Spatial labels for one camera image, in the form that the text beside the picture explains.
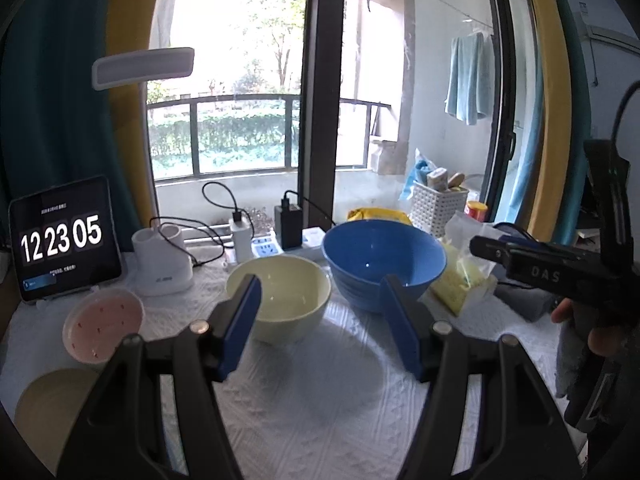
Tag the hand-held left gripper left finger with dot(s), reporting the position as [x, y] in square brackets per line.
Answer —
[242, 325]

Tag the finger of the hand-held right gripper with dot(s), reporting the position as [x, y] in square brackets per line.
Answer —
[520, 241]
[550, 275]

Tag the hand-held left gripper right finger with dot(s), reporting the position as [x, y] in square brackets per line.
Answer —
[405, 325]

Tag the cream bowl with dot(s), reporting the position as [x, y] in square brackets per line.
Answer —
[295, 300]

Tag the blue bowl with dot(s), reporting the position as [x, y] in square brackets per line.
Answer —
[370, 255]

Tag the pink perforated lid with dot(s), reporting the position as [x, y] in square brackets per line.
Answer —
[100, 325]

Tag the cream plate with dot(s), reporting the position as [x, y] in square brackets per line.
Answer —
[50, 410]

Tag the person's right forearm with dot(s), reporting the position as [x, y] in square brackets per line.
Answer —
[572, 360]

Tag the person's right hand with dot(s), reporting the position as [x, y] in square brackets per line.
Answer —
[607, 341]

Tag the grey cloth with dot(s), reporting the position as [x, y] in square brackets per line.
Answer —
[530, 305]

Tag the orange jar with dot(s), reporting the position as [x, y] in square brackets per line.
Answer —
[476, 211]

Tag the clear plastic bag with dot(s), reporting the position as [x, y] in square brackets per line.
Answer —
[465, 227]

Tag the white power strip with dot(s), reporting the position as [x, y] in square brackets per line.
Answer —
[265, 249]

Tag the white charger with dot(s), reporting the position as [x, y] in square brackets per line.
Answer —
[241, 240]

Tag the white perforated basket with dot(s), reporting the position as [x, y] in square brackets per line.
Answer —
[435, 207]

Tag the white charging dock cup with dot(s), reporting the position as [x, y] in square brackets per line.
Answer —
[160, 270]

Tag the yellow curtain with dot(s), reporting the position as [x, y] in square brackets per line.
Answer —
[552, 110]
[130, 125]

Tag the black charger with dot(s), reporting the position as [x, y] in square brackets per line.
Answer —
[287, 225]

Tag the teal curtain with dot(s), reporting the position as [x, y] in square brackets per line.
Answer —
[60, 110]
[582, 85]

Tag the yellow wipes packet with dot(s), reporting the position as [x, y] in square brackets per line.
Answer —
[375, 213]

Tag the white textured tablecloth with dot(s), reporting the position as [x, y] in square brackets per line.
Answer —
[325, 410]

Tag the blue plastic bag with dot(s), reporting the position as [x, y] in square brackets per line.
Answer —
[420, 167]

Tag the cardboard box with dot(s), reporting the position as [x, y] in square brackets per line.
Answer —
[385, 157]

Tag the white air conditioner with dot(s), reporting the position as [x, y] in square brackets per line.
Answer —
[610, 35]

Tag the light blue hanging towel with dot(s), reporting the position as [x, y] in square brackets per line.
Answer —
[467, 80]

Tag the black tablet clock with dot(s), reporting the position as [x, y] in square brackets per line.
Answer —
[60, 240]

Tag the black balcony railing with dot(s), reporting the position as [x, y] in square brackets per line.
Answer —
[240, 98]

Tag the white desk lamp head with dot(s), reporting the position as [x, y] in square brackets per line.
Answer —
[145, 67]

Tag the dark sliding door frame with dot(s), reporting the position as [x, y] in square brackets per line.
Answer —
[322, 85]

